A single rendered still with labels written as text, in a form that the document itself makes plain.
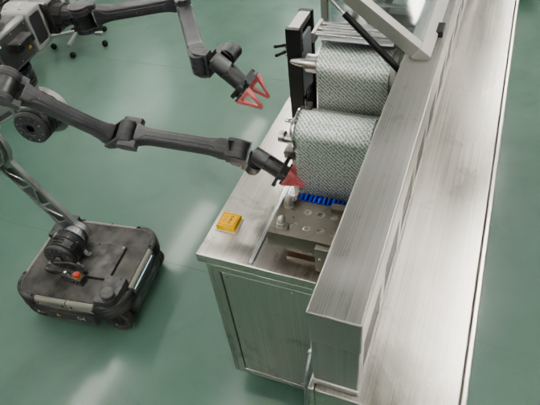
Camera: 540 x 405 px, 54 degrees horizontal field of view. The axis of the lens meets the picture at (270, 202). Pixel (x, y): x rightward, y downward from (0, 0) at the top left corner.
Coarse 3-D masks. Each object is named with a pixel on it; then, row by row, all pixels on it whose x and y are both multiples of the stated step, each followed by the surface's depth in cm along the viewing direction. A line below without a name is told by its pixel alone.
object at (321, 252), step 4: (316, 244) 165; (316, 248) 164; (320, 248) 164; (324, 248) 164; (328, 248) 164; (316, 252) 165; (320, 252) 164; (324, 252) 164; (316, 256) 166; (320, 256) 166; (324, 256) 165; (316, 260) 168; (320, 260) 166; (324, 260) 166; (316, 264) 169; (320, 264) 169; (316, 268) 171; (320, 268) 170
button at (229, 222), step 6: (222, 216) 191; (228, 216) 191; (234, 216) 191; (240, 216) 191; (222, 222) 189; (228, 222) 189; (234, 222) 189; (222, 228) 189; (228, 228) 188; (234, 228) 187
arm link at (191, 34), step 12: (180, 0) 186; (180, 12) 186; (192, 12) 186; (192, 24) 180; (192, 36) 174; (192, 48) 167; (204, 48) 166; (192, 60) 164; (204, 60) 165; (204, 72) 167
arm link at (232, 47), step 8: (200, 48) 165; (216, 48) 168; (224, 48) 166; (232, 48) 166; (240, 48) 169; (200, 56) 163; (208, 56) 164; (232, 56) 166; (208, 64) 165; (208, 72) 167
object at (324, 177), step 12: (300, 156) 169; (300, 168) 173; (312, 168) 171; (324, 168) 169; (336, 168) 167; (348, 168) 166; (360, 168) 164; (312, 180) 175; (324, 180) 173; (336, 180) 171; (348, 180) 169; (312, 192) 179; (324, 192) 177; (336, 192) 175; (348, 192) 173
